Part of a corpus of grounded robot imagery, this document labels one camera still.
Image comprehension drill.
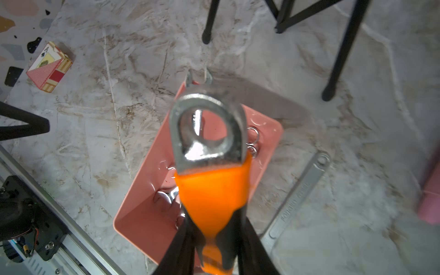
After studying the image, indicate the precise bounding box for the pink cylinder tube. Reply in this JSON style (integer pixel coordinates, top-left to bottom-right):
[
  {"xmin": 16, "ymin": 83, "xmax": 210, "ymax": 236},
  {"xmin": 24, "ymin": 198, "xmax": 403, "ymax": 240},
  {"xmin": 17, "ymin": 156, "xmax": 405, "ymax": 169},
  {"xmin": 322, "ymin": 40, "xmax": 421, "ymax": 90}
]
[{"xmin": 417, "ymin": 147, "xmax": 440, "ymax": 225}]

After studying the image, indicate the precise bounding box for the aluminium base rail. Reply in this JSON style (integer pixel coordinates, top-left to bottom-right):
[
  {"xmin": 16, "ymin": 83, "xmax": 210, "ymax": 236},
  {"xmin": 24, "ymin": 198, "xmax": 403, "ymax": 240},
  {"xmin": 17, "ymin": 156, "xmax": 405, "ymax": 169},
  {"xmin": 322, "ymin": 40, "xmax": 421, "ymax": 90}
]
[{"xmin": 1, "ymin": 148, "xmax": 124, "ymax": 275}]

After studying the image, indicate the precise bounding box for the playing card box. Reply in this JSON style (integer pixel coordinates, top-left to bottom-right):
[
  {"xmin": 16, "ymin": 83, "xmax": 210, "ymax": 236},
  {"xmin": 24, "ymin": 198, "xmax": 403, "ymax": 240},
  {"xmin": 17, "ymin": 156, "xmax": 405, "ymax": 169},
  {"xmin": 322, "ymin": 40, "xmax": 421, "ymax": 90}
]
[{"xmin": 26, "ymin": 41, "xmax": 73, "ymax": 93}]

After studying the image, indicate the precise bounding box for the large silver adjustable wrench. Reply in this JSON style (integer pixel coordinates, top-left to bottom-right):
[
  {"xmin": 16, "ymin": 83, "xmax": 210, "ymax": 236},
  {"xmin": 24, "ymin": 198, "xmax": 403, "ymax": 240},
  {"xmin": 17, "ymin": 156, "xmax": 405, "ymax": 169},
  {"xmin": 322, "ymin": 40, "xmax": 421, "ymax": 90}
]
[{"xmin": 260, "ymin": 151, "xmax": 331, "ymax": 254}]

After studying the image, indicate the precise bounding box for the pink plastic storage box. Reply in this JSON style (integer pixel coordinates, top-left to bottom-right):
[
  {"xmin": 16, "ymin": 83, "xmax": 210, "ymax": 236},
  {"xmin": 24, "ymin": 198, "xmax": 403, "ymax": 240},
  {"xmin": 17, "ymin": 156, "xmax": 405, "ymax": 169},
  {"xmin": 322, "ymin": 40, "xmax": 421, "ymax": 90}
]
[{"xmin": 113, "ymin": 85, "xmax": 283, "ymax": 271}]

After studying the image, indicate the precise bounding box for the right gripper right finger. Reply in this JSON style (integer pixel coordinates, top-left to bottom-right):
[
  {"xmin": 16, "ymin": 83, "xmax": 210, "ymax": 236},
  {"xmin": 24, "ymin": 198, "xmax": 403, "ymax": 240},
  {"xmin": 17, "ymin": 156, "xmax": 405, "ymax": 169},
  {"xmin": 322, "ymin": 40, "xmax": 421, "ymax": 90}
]
[{"xmin": 215, "ymin": 206, "xmax": 279, "ymax": 275}]

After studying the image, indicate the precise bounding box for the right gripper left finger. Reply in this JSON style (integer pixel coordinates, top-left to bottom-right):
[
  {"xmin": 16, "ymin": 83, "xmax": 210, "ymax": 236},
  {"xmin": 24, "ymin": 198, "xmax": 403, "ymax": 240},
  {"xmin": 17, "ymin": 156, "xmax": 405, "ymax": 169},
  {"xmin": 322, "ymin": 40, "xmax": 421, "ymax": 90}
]
[{"xmin": 153, "ymin": 206, "xmax": 206, "ymax": 275}]

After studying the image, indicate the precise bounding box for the black perforated music stand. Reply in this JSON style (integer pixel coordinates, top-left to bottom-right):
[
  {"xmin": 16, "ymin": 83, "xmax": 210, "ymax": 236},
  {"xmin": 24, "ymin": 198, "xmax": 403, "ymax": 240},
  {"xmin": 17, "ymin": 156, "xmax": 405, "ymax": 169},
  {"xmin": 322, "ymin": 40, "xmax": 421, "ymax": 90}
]
[{"xmin": 202, "ymin": 0, "xmax": 372, "ymax": 102}]

